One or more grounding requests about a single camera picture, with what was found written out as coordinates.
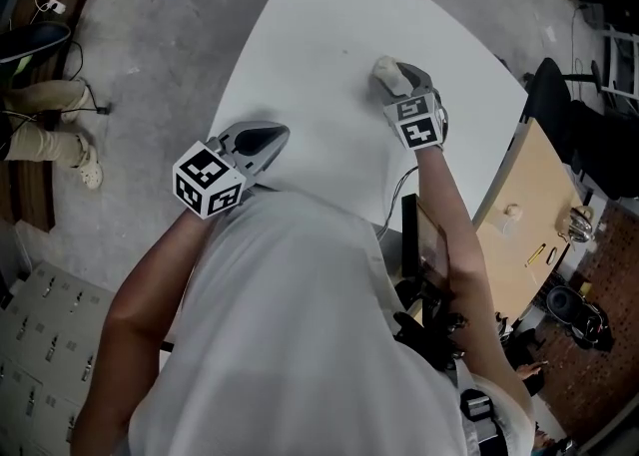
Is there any person's right forearm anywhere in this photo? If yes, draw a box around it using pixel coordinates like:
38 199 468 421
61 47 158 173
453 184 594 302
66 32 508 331
412 147 535 445

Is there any grey locker cabinet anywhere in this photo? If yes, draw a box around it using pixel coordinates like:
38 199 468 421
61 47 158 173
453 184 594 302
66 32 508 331
0 258 119 456

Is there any grey harness buckle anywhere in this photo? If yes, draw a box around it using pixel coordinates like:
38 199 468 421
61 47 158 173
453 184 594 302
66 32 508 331
458 386 498 420

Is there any person's left forearm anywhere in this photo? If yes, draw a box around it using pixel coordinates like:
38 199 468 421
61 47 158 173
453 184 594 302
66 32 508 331
69 204 226 456

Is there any black backpack rig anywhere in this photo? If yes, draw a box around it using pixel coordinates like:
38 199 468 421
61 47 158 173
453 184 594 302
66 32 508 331
0 20 74 96

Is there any black chest-mounted device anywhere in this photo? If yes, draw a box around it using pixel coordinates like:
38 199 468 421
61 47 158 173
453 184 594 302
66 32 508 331
392 278 470 370

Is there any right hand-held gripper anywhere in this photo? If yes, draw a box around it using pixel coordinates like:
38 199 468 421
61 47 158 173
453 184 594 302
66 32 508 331
381 62 450 154

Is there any yellow pen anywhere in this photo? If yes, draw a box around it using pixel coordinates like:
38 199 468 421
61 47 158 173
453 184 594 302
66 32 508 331
523 242 548 268

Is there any white cloth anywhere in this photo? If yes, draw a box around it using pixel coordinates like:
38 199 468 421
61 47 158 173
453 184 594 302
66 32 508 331
371 55 414 96

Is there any small black monitor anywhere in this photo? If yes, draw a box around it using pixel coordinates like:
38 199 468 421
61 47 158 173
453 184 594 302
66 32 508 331
400 193 451 290

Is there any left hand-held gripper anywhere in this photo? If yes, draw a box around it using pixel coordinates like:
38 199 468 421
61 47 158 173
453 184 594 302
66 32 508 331
172 120 292 221

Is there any white table top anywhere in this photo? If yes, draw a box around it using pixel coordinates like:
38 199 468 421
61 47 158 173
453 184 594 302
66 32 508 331
205 0 530 238

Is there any beige wooden table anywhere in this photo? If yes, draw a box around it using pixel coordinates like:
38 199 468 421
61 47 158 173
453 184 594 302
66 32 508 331
471 119 598 318

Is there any person's white shirt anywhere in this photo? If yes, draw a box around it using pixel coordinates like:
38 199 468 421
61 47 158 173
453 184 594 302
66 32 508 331
127 189 530 456

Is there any black office chair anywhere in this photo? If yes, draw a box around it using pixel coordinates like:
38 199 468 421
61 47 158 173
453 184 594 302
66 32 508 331
523 57 639 201

